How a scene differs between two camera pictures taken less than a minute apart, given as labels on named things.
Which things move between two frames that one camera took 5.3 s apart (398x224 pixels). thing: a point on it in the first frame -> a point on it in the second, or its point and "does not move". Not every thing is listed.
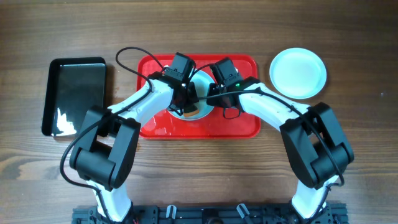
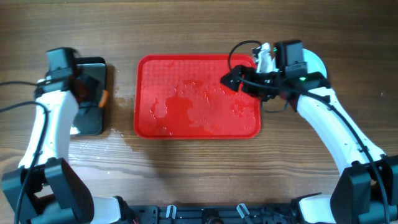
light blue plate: (201, 79) -> (314, 64)
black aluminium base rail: (334, 214) does not move
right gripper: (216, 98) -> (249, 81)
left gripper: (185, 99) -> (86, 88)
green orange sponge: (190, 110) -> (104, 98)
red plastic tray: (165, 125) does not move
